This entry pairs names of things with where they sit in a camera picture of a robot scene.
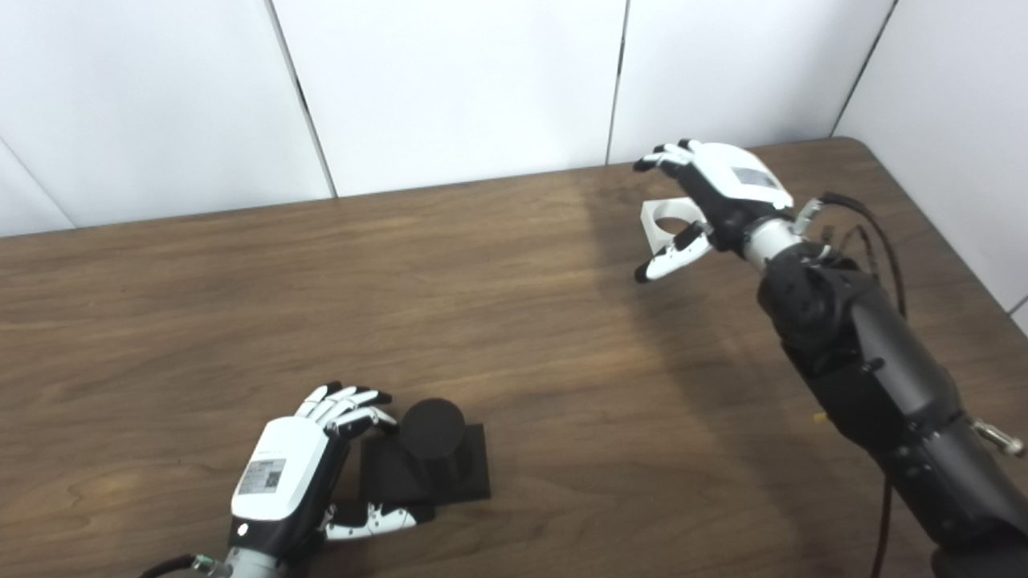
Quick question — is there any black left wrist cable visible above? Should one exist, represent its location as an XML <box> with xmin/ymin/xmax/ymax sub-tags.
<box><xmin>138</xmin><ymin>552</ymin><xmax>234</xmax><ymax>578</ymax></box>

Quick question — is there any black peg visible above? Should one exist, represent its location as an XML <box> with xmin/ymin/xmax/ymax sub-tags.
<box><xmin>357</xmin><ymin>398</ymin><xmax>492</xmax><ymax>508</ymax></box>

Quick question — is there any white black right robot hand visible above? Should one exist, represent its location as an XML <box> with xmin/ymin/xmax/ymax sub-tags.
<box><xmin>633</xmin><ymin>139</ymin><xmax>796</xmax><ymax>284</ymax></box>

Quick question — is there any white square piece with hole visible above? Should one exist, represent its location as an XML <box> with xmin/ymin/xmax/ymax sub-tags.
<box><xmin>641</xmin><ymin>197</ymin><xmax>712</xmax><ymax>250</ymax></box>

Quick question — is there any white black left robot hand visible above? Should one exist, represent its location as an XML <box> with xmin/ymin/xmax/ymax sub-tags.
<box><xmin>228</xmin><ymin>381</ymin><xmax>436</xmax><ymax>564</ymax></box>

